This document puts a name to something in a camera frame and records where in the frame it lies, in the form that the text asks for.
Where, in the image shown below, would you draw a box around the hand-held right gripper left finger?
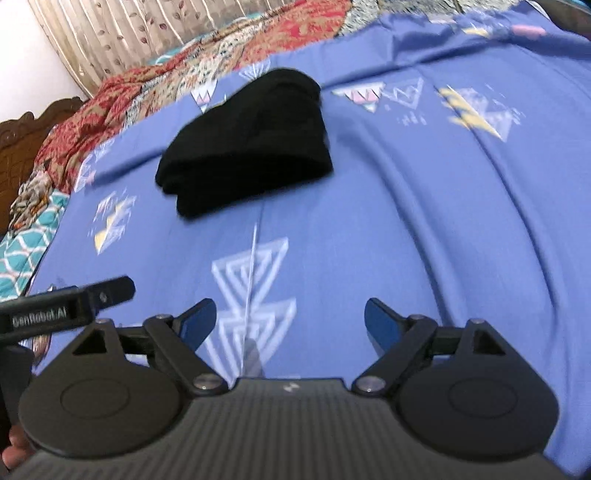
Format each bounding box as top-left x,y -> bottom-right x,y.
71,298 -> 229,397

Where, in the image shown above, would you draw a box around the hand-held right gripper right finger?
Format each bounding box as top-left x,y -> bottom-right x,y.
352,298 -> 507,396

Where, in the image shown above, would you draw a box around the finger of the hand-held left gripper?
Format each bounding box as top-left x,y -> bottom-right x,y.
89,275 -> 137,311

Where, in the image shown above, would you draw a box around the black pants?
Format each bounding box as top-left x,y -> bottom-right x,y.
154,68 -> 334,219

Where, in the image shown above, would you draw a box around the person's left hand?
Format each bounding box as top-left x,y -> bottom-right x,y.
8,424 -> 34,468

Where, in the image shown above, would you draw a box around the teal patterned cloth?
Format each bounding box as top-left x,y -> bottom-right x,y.
0,191 -> 71,297

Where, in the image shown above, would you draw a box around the blue printed bedsheet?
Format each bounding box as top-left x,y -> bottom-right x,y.
28,0 -> 591,477

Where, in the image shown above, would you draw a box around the carved wooden headboard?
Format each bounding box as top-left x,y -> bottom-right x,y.
0,96 -> 87,237

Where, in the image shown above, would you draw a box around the beige leaf-print curtain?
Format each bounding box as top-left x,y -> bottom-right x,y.
28,0 -> 301,100

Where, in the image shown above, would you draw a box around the red patchwork quilt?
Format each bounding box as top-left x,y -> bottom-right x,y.
9,0 -> 525,232

